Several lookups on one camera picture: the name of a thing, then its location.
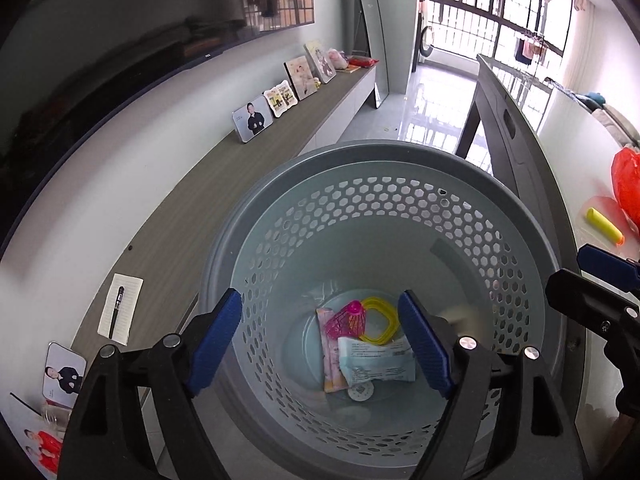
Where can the photo frame man portrait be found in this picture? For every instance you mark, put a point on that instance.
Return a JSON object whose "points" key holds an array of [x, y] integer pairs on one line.
{"points": [[253, 118]]}

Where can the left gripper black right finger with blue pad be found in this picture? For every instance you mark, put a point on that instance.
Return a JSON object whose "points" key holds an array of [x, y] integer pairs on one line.
{"points": [[533, 437]]}

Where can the yellow foam dart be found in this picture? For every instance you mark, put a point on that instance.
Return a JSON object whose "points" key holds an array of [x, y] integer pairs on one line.
{"points": [[605, 227]]}

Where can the photo frame man standing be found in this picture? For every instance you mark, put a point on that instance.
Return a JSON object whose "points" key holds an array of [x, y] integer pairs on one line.
{"points": [[63, 374]]}

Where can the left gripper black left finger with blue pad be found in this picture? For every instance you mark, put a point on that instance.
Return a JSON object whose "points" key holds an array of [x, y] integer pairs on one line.
{"points": [[106, 436]]}

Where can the grey sectional sofa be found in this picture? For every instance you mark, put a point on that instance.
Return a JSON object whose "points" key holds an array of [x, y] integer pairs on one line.
{"points": [[615, 123]]}

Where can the pink snack stick wrapper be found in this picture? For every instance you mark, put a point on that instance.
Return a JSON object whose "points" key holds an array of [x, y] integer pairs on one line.
{"points": [[333, 378]]}

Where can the person's right hand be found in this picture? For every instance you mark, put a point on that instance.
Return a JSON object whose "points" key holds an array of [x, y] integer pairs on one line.
{"points": [[620, 429]]}

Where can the light blue wet-wipe packet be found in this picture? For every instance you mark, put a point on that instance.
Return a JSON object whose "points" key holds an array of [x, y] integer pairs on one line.
{"points": [[362, 362]]}

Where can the photo frame collage white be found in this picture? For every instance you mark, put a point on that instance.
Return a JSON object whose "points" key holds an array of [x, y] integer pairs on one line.
{"points": [[280, 98]]}

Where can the red pouch on shelf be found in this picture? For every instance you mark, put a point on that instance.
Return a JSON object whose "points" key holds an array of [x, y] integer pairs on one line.
{"points": [[362, 61]]}

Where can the photo frame pink baby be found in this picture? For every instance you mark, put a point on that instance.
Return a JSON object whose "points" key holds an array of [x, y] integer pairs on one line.
{"points": [[301, 78]]}

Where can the grey wood tv console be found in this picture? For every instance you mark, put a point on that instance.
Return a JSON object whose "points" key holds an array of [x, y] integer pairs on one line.
{"points": [[169, 252]]}

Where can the leaning full-length mirror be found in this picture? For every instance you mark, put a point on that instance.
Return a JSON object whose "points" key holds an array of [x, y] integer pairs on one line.
{"points": [[373, 30]]}

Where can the photo frame red clothes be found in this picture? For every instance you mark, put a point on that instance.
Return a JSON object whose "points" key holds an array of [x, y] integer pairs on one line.
{"points": [[36, 436]]}

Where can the blue cushion on sofa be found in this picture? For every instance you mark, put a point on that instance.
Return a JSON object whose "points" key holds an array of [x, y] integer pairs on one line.
{"points": [[596, 97]]}

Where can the photo frame child purple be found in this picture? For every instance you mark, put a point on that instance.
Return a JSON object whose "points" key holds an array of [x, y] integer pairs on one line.
{"points": [[321, 61]]}

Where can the wall-mounted black television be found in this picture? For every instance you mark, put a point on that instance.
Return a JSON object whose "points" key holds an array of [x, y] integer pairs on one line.
{"points": [[69, 66]]}

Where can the pink plush toy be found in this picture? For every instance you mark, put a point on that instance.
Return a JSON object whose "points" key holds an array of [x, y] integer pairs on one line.
{"points": [[337, 59]]}

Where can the red plastic bag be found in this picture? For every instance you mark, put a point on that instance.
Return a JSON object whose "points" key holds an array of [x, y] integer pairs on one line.
{"points": [[625, 174]]}

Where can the white notepad with pen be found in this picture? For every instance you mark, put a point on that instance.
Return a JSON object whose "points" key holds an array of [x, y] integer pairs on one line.
{"points": [[119, 305]]}

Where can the grey perforated trash basket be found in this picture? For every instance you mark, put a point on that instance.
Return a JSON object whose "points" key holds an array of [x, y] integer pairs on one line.
{"points": [[364, 220]]}

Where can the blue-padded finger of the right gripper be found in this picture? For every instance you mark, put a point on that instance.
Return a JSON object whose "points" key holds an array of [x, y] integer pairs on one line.
{"points": [[618, 272]]}

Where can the black window security grille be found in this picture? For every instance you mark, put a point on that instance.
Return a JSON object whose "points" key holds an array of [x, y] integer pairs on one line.
{"points": [[529, 35]]}

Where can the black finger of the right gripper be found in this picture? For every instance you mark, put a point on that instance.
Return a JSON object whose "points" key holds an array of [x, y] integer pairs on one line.
{"points": [[595, 307]]}

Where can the pink plastic shuttlecock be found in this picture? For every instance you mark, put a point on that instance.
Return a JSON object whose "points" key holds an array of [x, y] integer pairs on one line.
{"points": [[350, 321]]}

